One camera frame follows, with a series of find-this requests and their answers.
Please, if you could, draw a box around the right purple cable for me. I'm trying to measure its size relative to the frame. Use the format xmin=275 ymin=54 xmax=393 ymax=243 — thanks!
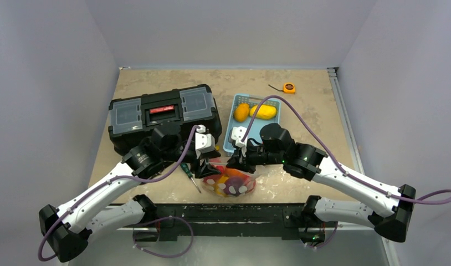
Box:
xmin=240 ymin=95 xmax=451 ymax=250

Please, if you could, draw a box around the red bell pepper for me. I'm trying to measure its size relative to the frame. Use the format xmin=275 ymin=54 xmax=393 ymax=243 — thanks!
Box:
xmin=203 ymin=165 xmax=226 ymax=186

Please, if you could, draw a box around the yellow tape measure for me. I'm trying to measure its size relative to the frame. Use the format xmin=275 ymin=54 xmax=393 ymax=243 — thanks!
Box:
xmin=268 ymin=83 xmax=296 ymax=94

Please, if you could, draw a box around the yellow squash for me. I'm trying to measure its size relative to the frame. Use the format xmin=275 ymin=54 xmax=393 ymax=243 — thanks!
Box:
xmin=249 ymin=105 xmax=278 ymax=120

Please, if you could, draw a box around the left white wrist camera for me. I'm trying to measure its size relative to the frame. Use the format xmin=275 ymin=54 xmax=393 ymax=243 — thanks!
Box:
xmin=194 ymin=125 xmax=216 ymax=159

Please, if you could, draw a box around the aluminium frame rail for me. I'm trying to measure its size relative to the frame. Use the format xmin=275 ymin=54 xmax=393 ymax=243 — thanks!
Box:
xmin=327 ymin=68 xmax=365 ymax=174

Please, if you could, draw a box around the black plastic toolbox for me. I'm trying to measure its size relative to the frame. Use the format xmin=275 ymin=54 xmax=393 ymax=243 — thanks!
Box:
xmin=108 ymin=84 xmax=222 ymax=156

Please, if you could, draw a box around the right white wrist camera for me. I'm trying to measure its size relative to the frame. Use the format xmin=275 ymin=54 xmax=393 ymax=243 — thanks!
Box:
xmin=229 ymin=126 xmax=247 ymax=149

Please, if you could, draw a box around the green handled screwdriver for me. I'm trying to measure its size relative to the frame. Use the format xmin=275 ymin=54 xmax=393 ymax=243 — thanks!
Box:
xmin=180 ymin=162 xmax=202 ymax=193

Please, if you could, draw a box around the clear zip top bag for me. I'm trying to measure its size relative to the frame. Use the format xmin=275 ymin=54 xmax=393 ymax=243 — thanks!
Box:
xmin=201 ymin=157 xmax=260 ymax=197

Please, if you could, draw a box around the yellow lemon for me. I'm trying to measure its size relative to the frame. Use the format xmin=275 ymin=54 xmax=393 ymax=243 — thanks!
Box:
xmin=233 ymin=103 xmax=250 ymax=122

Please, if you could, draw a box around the purple onion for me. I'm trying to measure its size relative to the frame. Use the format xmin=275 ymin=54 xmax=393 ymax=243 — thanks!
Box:
xmin=225 ymin=177 xmax=245 ymax=193

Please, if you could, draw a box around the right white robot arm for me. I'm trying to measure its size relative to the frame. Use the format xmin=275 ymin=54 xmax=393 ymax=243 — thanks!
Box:
xmin=227 ymin=123 xmax=416 ymax=243

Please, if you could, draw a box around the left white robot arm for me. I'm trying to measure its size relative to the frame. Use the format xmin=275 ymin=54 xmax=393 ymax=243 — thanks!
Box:
xmin=37 ymin=122 xmax=220 ymax=262

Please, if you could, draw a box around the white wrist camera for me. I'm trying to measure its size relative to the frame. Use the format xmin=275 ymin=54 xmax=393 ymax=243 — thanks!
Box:
xmin=194 ymin=125 xmax=216 ymax=159
xmin=229 ymin=126 xmax=247 ymax=149

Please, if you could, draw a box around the yellow bell pepper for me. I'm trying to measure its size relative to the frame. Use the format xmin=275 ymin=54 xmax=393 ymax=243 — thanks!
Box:
xmin=213 ymin=183 xmax=235 ymax=197

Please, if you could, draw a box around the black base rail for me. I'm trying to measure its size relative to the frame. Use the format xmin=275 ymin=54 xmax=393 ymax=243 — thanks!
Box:
xmin=132 ymin=203 xmax=336 ymax=242

